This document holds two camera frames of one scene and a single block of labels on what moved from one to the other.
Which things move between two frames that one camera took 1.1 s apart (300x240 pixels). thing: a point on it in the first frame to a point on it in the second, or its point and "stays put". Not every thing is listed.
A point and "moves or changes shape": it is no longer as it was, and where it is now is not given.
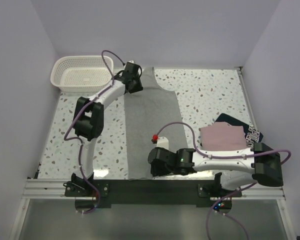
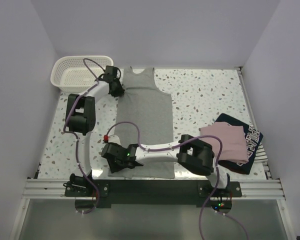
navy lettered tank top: [252, 135] stays put
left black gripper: [138, 87] to [121, 90]
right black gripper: [155, 171] to [114, 167]
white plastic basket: [83, 73] stays put
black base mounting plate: [151, 193] stays put
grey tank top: [146, 111] moves or changes shape
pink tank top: [222, 135] stays put
